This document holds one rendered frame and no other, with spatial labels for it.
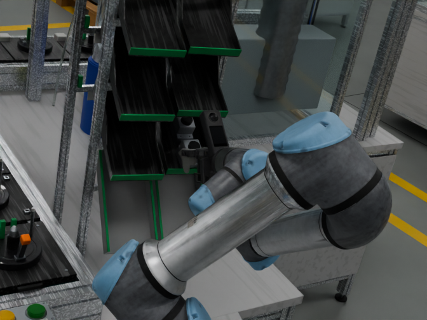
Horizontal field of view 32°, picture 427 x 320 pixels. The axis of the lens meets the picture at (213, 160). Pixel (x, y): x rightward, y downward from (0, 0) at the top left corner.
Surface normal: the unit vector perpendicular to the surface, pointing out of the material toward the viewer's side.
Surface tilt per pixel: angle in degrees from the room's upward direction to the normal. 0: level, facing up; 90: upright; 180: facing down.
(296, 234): 97
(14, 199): 0
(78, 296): 90
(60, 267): 0
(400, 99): 90
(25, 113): 0
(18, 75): 90
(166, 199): 45
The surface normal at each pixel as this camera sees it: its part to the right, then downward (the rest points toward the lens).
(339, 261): 0.51, 0.48
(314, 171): -0.19, 0.24
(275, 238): -0.84, 0.20
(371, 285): 0.18, -0.87
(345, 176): 0.07, 0.14
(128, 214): 0.38, -0.28
